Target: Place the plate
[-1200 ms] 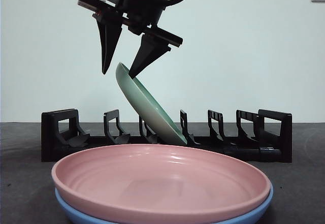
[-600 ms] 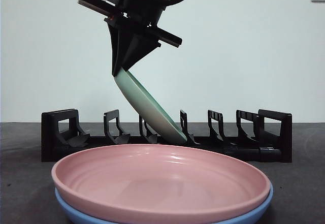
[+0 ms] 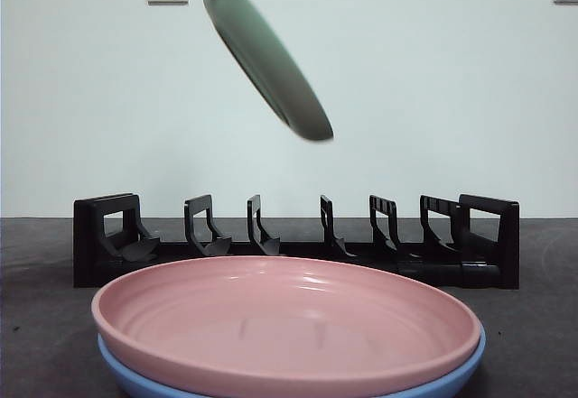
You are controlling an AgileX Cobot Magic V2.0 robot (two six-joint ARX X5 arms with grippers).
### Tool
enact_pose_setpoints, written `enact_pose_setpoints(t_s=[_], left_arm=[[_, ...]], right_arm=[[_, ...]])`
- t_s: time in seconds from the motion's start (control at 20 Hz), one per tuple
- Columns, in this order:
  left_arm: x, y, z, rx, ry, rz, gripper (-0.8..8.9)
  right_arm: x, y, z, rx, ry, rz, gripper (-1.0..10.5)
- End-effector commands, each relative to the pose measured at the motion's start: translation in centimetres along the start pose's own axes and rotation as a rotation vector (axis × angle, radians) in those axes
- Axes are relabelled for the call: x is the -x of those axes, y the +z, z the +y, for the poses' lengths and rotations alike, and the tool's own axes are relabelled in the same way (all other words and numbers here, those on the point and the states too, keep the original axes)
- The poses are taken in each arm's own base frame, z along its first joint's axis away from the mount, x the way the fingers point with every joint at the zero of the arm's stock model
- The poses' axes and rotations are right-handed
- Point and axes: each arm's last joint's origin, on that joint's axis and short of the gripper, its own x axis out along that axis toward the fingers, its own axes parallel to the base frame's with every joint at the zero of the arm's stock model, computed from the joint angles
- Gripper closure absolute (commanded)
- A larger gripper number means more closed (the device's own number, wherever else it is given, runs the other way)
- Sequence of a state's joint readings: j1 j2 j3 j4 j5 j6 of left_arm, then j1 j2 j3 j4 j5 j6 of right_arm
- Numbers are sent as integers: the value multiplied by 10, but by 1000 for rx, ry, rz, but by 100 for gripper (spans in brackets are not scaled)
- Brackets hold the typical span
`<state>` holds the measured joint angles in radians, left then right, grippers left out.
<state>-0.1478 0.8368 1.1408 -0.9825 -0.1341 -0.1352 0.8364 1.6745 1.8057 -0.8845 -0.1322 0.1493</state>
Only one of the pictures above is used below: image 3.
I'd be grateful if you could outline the green round plate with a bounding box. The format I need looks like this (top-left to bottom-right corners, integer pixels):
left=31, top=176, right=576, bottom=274
left=201, top=0, right=335, bottom=143

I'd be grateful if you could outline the pink round plate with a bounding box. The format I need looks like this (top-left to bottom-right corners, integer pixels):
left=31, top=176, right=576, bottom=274
left=90, top=255, right=482, bottom=385

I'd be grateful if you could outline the blue round plate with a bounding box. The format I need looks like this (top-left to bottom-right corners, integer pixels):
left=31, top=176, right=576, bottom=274
left=97, top=325, right=488, bottom=398

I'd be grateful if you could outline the black plastic dish rack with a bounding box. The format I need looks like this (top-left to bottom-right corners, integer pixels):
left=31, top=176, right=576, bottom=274
left=72, top=192, right=520, bottom=291

